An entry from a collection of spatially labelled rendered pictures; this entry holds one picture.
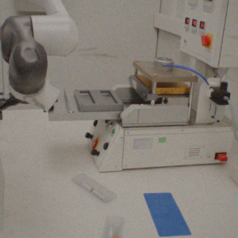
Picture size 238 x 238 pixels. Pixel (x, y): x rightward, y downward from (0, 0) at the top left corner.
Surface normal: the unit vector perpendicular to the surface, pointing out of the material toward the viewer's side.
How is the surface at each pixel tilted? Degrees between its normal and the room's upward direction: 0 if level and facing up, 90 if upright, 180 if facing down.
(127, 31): 90
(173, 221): 0
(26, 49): 65
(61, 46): 111
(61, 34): 77
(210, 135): 90
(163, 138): 90
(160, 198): 0
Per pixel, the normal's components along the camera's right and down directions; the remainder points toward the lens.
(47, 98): 0.50, -0.09
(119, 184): 0.06, -0.93
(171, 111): 0.22, 0.36
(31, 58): 0.24, -0.14
